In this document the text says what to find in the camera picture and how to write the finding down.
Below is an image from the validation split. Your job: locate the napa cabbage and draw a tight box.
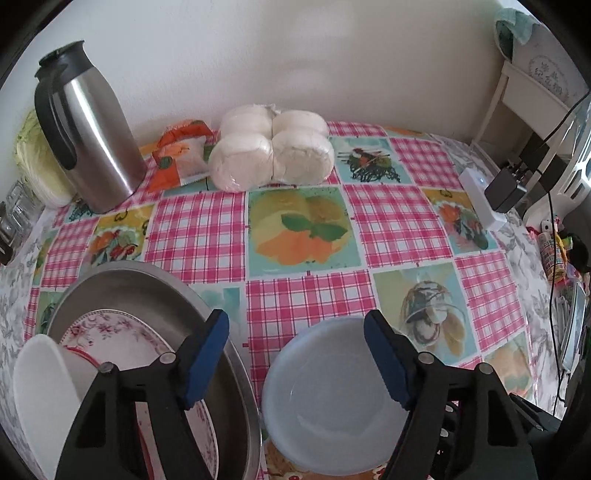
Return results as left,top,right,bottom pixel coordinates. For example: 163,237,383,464
14,108,77,208

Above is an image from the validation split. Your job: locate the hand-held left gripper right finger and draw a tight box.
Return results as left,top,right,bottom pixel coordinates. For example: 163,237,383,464
363,310,542,480

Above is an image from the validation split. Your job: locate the white wooden shelf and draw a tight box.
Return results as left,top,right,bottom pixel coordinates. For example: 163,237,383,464
473,60,573,153

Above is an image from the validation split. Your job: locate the glass pitcher with dark handle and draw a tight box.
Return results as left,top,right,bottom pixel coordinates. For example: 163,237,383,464
0,208,21,266

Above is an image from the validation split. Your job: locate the stainless steel basin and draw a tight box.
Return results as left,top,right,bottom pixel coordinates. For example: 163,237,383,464
46,261,264,480

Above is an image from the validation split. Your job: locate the black cable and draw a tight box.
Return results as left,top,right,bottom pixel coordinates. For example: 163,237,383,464
545,191,568,407
538,90,591,141

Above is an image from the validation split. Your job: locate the teal cloth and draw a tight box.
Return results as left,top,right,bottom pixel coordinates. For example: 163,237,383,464
494,8,536,61

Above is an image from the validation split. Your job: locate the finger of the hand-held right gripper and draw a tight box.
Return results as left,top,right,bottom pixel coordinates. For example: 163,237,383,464
434,401,467,467

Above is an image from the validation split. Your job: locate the stainless steel thermos jug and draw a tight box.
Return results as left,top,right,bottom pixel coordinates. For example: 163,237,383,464
34,41,147,214

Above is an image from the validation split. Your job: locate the plain white bowl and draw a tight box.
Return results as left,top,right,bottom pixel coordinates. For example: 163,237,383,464
13,333,93,469

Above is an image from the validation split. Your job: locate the white power strip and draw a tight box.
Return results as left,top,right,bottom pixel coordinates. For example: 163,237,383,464
459,168,506,232

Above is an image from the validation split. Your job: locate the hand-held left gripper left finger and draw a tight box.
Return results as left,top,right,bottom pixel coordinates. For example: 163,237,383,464
55,309,230,480

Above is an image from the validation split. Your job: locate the pink checkered tablecloth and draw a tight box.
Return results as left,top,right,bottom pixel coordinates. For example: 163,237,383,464
23,121,541,480

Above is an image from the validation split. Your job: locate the white and orange snack packet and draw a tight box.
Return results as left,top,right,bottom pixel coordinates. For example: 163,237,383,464
150,138,215,190

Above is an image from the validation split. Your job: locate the stack of thin books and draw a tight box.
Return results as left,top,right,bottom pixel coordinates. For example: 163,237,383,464
556,277,589,374

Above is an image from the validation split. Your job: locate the grey printed cushion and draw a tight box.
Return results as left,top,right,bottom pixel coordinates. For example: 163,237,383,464
510,23,587,102

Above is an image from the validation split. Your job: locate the pink flower print bowl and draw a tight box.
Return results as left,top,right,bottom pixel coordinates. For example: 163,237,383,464
262,316,419,476

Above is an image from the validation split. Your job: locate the colourful printed bottle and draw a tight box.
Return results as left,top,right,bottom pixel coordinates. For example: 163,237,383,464
538,228,571,282

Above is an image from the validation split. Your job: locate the black power adapter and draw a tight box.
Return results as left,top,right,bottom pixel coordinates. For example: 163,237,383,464
488,166,529,213

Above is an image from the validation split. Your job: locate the clear drinking glass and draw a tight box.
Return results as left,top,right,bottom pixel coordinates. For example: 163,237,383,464
9,203,40,238
7,181,40,217

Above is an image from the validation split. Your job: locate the bag of steamed buns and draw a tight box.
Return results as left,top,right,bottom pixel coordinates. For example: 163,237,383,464
208,104,335,192

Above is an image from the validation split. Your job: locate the floral rim round plate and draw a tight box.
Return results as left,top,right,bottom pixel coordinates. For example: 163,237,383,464
58,310,219,480

